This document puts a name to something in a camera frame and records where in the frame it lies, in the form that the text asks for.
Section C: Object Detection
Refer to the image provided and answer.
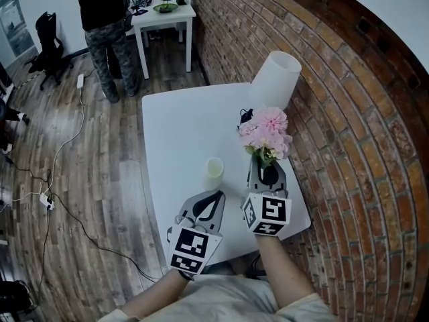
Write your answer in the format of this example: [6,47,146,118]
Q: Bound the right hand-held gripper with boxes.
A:
[240,161,292,237]

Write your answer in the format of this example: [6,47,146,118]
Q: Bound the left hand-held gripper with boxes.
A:
[166,190,226,276]

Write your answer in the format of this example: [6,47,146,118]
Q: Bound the white vase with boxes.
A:
[202,157,225,191]

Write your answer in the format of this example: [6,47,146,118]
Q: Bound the person's right forearm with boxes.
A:
[256,235,316,311]

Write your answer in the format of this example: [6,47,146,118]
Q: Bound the white power strip with cables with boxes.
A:
[0,87,85,211]

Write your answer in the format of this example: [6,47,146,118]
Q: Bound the person's light shirt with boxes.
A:
[97,275,336,322]

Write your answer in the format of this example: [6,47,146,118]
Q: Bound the table lamp with white shade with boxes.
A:
[238,50,302,127]

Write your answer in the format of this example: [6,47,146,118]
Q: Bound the person's left forearm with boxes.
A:
[120,268,188,318]

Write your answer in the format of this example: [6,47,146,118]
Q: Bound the pink flowers with green stem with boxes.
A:
[237,105,293,170]

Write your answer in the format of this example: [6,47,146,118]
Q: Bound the black office chair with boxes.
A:
[25,11,74,91]

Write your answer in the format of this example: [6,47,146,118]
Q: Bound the small white side table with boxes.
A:
[130,3,197,80]

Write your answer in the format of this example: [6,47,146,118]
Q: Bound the black cable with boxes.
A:
[36,195,168,301]

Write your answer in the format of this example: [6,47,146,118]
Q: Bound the glass window panel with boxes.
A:
[0,0,36,58]

